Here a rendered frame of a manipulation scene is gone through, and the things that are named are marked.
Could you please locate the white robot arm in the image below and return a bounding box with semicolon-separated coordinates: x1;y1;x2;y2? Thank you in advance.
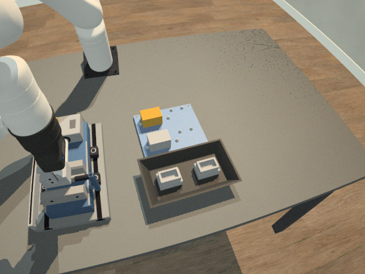
0;0;113;114

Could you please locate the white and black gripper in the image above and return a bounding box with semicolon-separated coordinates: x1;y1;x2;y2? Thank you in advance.
0;88;66;185

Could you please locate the yellow rectangular block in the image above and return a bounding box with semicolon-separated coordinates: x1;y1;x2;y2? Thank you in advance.
140;107;162;128

